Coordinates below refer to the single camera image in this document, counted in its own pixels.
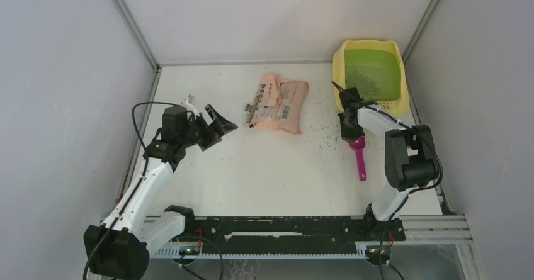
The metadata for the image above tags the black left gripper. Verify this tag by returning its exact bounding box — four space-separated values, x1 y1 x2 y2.
179 105 237 151

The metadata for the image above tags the magenta plastic scoop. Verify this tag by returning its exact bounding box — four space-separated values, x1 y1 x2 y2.
349 136 367 181

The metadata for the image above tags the pink cat litter bag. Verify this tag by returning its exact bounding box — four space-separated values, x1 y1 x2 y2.
246 73 309 135

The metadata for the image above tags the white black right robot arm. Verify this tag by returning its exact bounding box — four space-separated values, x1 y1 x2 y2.
334 84 443 240

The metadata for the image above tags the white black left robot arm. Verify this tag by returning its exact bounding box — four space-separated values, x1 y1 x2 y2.
82 103 238 279

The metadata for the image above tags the green litter pellets pile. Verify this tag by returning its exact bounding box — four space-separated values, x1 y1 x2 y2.
345 65 396 101

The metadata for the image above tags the yellow green litter box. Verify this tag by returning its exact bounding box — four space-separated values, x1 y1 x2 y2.
332 39 410 117

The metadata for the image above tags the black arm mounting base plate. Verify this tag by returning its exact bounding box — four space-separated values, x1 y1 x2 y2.
173 216 406 256

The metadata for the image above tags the aluminium front frame rail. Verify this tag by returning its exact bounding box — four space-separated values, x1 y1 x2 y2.
152 215 473 258

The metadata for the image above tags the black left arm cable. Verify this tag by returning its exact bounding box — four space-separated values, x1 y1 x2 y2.
82 101 180 280

